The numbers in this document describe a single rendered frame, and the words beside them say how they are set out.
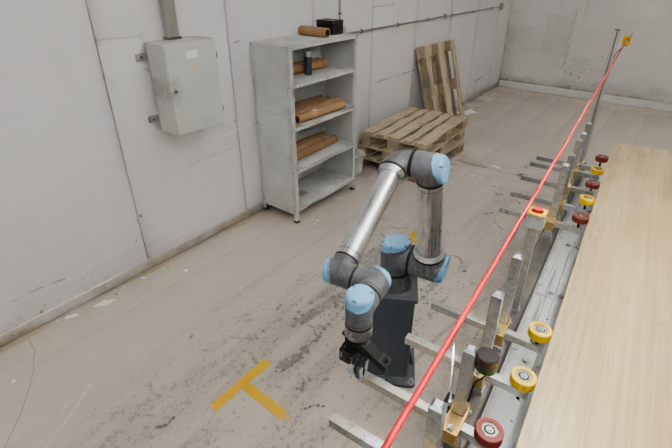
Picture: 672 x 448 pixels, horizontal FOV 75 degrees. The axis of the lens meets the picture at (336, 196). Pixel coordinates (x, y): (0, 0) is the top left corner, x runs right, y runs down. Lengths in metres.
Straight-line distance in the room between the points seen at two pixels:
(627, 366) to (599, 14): 7.62
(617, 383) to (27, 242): 3.07
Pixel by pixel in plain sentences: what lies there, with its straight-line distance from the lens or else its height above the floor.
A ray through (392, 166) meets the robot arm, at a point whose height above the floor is 1.38.
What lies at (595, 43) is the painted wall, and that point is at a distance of 9.04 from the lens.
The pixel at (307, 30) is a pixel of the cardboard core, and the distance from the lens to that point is 4.06.
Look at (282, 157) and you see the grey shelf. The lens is 3.85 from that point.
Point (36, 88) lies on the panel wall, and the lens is 3.05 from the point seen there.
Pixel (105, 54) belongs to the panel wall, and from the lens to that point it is 3.18.
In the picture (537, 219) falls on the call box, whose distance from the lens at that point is 1.91.
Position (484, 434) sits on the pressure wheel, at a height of 0.91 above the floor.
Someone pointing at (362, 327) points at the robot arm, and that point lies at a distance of 1.42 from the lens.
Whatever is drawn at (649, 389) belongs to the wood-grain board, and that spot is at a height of 0.90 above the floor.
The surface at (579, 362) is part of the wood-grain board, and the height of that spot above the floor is 0.90.
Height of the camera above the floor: 2.08
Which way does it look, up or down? 28 degrees down
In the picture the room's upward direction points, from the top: straight up
